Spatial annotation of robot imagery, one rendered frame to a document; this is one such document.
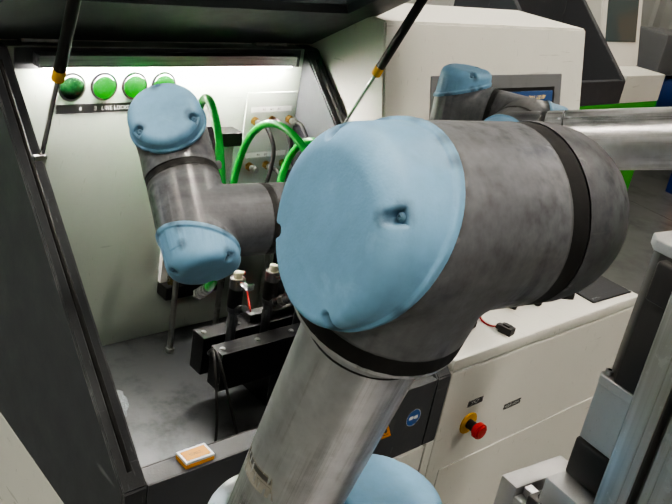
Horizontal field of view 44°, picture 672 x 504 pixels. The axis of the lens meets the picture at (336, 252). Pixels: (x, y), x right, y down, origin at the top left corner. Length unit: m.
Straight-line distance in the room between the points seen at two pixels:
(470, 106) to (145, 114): 0.52
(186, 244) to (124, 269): 0.94
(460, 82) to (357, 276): 0.78
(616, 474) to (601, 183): 0.35
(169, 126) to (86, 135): 0.76
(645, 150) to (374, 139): 0.64
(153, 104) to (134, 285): 0.95
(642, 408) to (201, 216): 0.43
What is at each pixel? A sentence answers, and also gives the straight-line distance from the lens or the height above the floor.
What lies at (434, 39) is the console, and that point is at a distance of 1.77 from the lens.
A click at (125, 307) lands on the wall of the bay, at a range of 1.77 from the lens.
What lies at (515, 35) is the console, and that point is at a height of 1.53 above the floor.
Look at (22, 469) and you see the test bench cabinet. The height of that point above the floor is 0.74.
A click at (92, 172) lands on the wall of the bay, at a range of 1.61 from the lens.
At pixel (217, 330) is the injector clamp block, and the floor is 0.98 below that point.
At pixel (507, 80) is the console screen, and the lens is 1.96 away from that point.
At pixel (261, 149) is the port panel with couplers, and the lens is 1.79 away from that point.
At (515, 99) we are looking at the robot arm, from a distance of 1.19.
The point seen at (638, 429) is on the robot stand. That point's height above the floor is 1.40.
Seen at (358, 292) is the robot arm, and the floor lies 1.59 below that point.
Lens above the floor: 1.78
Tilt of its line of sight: 24 degrees down
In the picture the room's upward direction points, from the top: 10 degrees clockwise
